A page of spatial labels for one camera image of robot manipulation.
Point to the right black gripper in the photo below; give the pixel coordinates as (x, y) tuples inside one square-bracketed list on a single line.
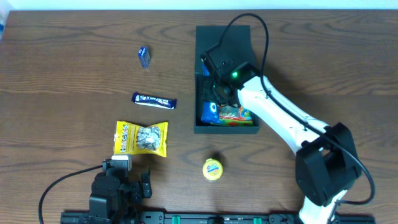
[(221, 90)]

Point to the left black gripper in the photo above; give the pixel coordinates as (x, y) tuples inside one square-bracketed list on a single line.
[(137, 189)]

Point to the green Haribo gummy bag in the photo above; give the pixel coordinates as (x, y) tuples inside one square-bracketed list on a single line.
[(230, 116)]

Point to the blue Oreo cookie pack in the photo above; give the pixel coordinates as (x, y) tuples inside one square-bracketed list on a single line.
[(210, 112)]

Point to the yellow Hacks candy bag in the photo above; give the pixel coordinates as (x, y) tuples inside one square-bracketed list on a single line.
[(132, 139)]

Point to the yellow Mentos gum bottle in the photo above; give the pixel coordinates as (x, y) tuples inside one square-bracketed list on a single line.
[(212, 169)]

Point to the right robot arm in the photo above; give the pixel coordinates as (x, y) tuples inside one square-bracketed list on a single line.
[(326, 160)]

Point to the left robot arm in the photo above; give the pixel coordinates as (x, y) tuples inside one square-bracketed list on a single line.
[(114, 198)]

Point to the dark green open box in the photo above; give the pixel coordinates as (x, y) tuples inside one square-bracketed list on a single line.
[(237, 45)]

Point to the dark blue chocolate bar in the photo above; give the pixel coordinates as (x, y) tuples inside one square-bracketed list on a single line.
[(153, 101)]

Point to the small blue cardboard box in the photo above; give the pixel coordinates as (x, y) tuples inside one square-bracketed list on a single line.
[(144, 57)]

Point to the white blue object at edge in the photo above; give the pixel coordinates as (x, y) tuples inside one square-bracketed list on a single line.
[(3, 18)]

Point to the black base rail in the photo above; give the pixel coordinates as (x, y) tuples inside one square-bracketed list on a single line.
[(181, 218)]

